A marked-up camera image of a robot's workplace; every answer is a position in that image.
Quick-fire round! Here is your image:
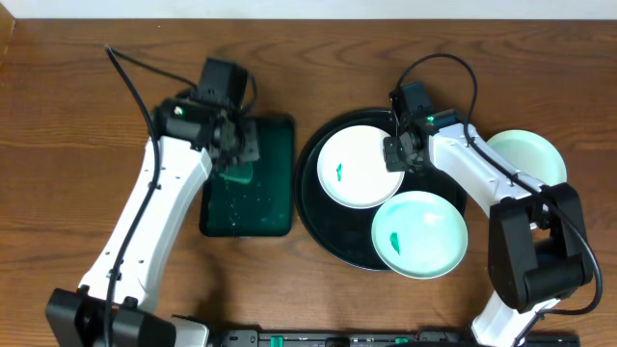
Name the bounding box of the green scrubbing sponge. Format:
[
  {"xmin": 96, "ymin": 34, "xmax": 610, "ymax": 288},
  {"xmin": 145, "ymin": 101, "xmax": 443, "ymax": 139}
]
[{"xmin": 218, "ymin": 163, "xmax": 254, "ymax": 184}]

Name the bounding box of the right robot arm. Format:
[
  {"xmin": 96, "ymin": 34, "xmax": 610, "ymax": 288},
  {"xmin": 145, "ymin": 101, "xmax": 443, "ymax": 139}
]
[{"xmin": 384, "ymin": 110, "xmax": 603, "ymax": 346}]

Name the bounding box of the black rectangular tray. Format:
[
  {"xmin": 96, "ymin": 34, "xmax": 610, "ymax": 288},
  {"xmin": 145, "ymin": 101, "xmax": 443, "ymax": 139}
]
[{"xmin": 200, "ymin": 114, "xmax": 295, "ymax": 238}]

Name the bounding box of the black round tray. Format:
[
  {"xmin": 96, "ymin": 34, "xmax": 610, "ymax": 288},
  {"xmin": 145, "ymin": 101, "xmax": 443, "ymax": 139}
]
[{"xmin": 294, "ymin": 108, "xmax": 467, "ymax": 271}]

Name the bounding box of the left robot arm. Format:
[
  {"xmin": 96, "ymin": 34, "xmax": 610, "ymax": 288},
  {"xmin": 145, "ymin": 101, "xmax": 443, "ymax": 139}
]
[{"xmin": 45, "ymin": 98, "xmax": 259, "ymax": 346}]

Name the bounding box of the green plate bottom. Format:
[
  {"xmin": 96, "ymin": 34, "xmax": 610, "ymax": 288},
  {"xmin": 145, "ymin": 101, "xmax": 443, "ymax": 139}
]
[{"xmin": 371, "ymin": 191, "xmax": 469, "ymax": 280}]

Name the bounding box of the white plate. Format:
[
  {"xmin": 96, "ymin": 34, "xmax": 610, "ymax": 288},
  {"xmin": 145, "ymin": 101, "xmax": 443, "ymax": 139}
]
[{"xmin": 317, "ymin": 125, "xmax": 404, "ymax": 209}]

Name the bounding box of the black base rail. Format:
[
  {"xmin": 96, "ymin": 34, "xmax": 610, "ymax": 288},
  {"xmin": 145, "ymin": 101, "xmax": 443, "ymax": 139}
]
[{"xmin": 216, "ymin": 328, "xmax": 582, "ymax": 347}]

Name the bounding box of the green plate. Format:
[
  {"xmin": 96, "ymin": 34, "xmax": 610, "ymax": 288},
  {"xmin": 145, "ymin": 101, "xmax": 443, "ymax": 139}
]
[
  {"xmin": 487, "ymin": 130, "xmax": 567, "ymax": 186},
  {"xmin": 371, "ymin": 191, "xmax": 469, "ymax": 280}
]

